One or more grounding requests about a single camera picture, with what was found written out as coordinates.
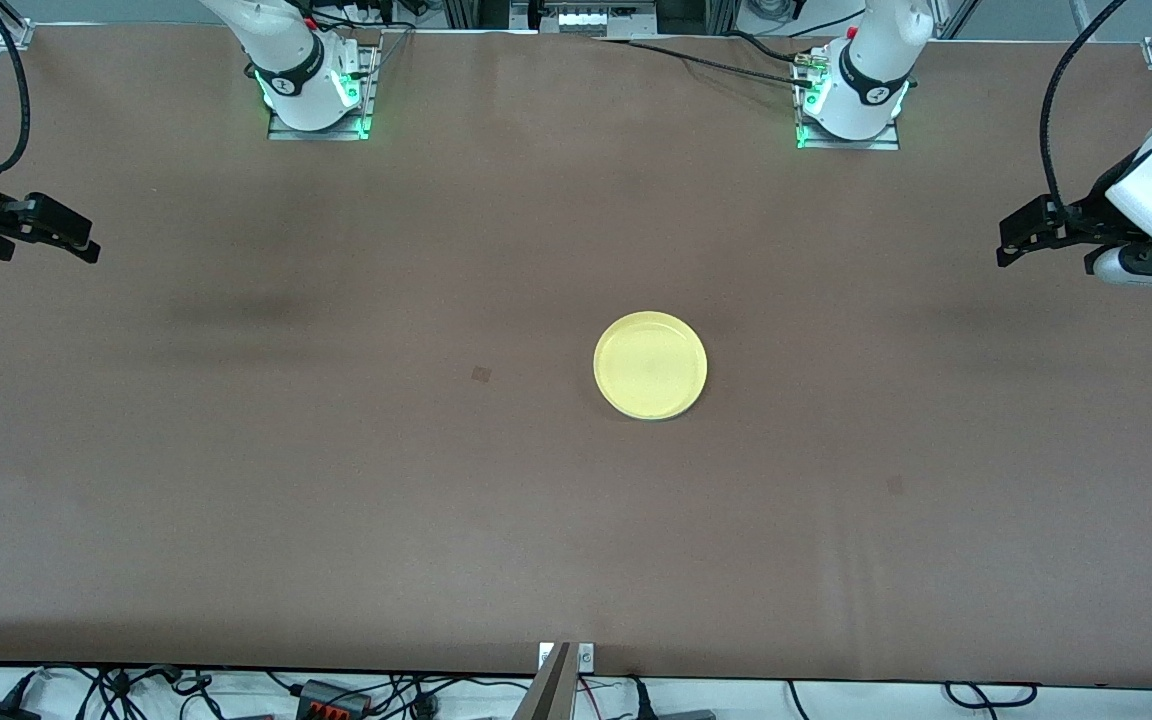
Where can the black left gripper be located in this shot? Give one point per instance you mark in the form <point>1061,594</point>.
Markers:
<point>1094,213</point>

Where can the yellow round plate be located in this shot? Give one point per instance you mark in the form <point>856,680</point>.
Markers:
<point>650,364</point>

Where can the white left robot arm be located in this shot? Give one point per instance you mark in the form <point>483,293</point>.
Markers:
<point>876,60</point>

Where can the black power adapter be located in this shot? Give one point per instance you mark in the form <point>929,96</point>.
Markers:
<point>1,711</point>

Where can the white connector block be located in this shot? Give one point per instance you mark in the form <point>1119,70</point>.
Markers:
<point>582,22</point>

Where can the black orange power strip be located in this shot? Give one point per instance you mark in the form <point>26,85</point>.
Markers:
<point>334,698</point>

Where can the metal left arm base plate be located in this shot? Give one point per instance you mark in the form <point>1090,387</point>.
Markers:
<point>891,143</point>

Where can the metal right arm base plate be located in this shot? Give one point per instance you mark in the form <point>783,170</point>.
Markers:
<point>366,95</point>

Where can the grey metal post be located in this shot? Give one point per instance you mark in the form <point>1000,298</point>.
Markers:
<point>548,690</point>

